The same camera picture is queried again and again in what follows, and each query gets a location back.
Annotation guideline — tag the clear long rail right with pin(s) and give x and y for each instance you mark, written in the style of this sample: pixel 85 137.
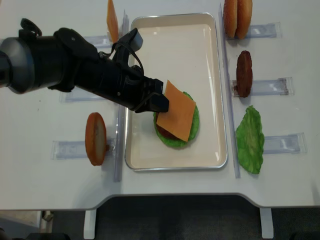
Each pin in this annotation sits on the clear long rail right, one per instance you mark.
pixel 229 96

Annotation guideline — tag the bun half right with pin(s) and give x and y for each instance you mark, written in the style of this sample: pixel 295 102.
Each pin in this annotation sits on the bun half right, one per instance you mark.
pixel 244 15

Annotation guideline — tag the silver rectangular metal tray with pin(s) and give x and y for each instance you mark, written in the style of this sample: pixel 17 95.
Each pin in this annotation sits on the silver rectangular metal tray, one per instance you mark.
pixel 181 49

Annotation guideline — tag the brown meat patty on tray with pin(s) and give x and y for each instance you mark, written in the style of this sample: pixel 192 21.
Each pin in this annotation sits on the brown meat patty on tray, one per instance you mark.
pixel 166 134

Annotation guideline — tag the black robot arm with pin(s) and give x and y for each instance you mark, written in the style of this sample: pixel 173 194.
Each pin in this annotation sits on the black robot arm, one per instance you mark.
pixel 66 60

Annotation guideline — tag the bun half standing left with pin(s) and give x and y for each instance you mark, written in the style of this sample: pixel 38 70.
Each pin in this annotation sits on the bun half standing left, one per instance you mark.
pixel 95 139

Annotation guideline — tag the clear holder patty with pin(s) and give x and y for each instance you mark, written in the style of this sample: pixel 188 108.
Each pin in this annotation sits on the clear holder patty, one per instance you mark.
pixel 281 86

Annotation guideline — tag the clear holder lettuce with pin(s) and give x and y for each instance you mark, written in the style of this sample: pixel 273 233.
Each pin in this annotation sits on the clear holder lettuce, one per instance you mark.
pixel 285 144

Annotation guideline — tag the clear holder left bun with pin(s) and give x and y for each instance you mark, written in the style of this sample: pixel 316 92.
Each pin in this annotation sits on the clear holder left bun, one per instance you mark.
pixel 68 150

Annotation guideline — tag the sesame bun half left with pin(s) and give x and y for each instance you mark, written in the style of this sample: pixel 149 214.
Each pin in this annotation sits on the sesame bun half left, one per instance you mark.
pixel 230 17

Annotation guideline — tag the clear holder right buns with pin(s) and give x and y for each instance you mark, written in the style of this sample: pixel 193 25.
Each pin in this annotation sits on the clear holder right buns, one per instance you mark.
pixel 270 30

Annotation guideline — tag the clear long rail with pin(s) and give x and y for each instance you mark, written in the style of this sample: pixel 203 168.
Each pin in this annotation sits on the clear long rail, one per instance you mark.
pixel 118 163
pixel 229 96

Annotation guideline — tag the brown meat patty standing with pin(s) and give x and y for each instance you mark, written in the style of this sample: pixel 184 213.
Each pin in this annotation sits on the brown meat patty standing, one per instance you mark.
pixel 244 74

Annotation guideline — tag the orange cheese slice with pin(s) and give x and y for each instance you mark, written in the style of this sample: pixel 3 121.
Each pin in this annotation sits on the orange cheese slice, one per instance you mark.
pixel 179 117
pixel 112 22

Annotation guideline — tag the clear holder cheese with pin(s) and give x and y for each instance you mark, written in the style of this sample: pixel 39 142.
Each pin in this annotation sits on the clear holder cheese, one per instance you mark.
pixel 100 41

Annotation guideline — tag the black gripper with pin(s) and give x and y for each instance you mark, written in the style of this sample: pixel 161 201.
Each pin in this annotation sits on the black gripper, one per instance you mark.
pixel 146 94

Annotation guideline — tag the clear holder tomato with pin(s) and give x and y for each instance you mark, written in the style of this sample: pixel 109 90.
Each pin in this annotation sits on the clear holder tomato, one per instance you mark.
pixel 79 95

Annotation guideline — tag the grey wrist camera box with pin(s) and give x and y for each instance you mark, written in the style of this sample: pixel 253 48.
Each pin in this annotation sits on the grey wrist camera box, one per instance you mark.
pixel 128 45

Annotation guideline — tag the clear long rail left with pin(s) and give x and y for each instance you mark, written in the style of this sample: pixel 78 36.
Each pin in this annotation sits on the clear long rail left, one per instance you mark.
pixel 118 163

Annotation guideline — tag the green lettuce leaf on tray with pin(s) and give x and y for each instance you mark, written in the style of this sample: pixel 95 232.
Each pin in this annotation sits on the green lettuce leaf on tray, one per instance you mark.
pixel 178 144

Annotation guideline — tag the green lettuce leaf standing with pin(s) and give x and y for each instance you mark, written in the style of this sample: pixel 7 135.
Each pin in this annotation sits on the green lettuce leaf standing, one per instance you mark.
pixel 250 141

